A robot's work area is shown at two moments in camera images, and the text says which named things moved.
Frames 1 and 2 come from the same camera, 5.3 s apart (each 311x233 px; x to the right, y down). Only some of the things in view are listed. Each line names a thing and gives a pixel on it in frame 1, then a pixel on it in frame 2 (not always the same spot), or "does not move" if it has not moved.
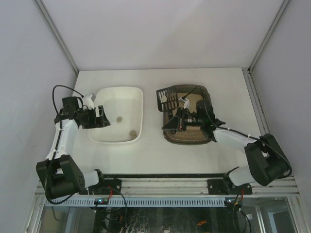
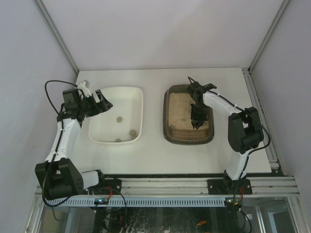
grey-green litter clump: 132,133 does not move
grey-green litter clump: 119,119 does not move
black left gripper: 96,118 → 97,106
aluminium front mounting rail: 182,187 does not move
